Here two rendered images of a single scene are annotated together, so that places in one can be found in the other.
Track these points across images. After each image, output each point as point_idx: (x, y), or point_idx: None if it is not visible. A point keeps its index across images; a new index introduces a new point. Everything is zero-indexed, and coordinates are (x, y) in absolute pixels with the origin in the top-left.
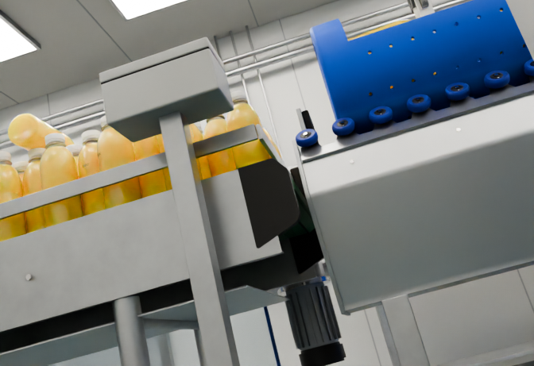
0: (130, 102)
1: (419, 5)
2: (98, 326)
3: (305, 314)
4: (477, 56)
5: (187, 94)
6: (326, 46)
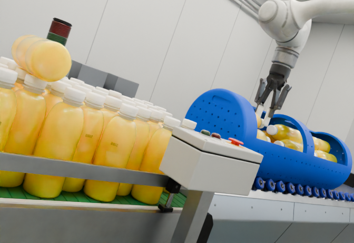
0: (208, 180)
1: (268, 114)
2: None
3: None
4: (275, 173)
5: (235, 192)
6: (248, 134)
